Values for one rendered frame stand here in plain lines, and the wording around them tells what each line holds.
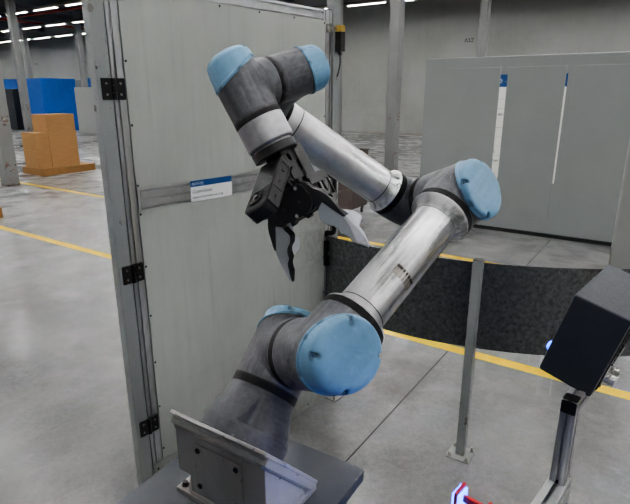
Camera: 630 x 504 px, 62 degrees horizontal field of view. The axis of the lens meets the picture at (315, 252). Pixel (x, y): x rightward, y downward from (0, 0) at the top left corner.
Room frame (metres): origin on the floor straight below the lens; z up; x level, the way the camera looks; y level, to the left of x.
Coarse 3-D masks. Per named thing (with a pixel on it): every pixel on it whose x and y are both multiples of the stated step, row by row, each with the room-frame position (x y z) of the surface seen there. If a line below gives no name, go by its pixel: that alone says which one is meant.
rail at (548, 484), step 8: (568, 480) 0.91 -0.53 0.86; (544, 488) 0.89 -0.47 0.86; (552, 488) 0.90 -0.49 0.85; (560, 488) 0.89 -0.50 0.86; (568, 488) 0.91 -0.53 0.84; (536, 496) 0.87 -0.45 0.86; (544, 496) 0.87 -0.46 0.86; (552, 496) 0.87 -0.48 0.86; (560, 496) 0.87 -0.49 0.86; (568, 496) 0.92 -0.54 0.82
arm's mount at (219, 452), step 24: (192, 432) 0.69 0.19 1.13; (216, 432) 0.67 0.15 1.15; (192, 456) 0.70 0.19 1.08; (216, 456) 0.67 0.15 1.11; (240, 456) 0.64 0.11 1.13; (264, 456) 0.62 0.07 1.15; (192, 480) 0.71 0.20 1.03; (216, 480) 0.67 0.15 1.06; (240, 480) 0.64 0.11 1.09; (264, 480) 0.62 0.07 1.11; (288, 480) 0.66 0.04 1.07; (312, 480) 0.72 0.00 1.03
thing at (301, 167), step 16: (272, 144) 0.77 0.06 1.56; (288, 144) 0.78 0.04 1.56; (256, 160) 0.79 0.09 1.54; (288, 160) 0.79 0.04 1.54; (304, 160) 0.83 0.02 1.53; (288, 176) 0.77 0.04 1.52; (304, 176) 0.77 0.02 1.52; (320, 176) 0.80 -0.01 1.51; (288, 192) 0.77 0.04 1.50; (304, 192) 0.75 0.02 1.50; (336, 192) 0.82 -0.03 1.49; (288, 208) 0.77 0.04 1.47; (304, 208) 0.75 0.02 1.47
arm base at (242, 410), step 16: (240, 384) 0.75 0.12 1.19; (256, 384) 0.74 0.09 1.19; (272, 384) 0.74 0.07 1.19; (224, 400) 0.73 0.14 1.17; (240, 400) 0.72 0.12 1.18; (256, 400) 0.72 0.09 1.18; (272, 400) 0.73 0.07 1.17; (288, 400) 0.74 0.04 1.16; (208, 416) 0.71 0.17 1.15; (224, 416) 0.70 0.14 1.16; (240, 416) 0.69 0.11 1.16; (256, 416) 0.71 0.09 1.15; (272, 416) 0.71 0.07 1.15; (288, 416) 0.74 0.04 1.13; (224, 432) 0.68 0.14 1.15; (240, 432) 0.68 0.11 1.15; (256, 432) 0.68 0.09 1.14; (272, 432) 0.69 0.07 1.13; (288, 432) 0.73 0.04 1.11; (272, 448) 0.68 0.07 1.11
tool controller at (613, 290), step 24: (600, 288) 1.02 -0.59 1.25; (624, 288) 1.04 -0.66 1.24; (576, 312) 0.96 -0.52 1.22; (600, 312) 0.93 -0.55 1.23; (624, 312) 0.93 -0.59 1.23; (576, 336) 0.96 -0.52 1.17; (600, 336) 0.93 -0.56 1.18; (624, 336) 0.91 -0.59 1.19; (552, 360) 0.98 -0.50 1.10; (576, 360) 0.95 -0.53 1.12; (600, 360) 0.93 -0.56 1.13; (576, 384) 0.95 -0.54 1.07; (600, 384) 0.94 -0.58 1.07
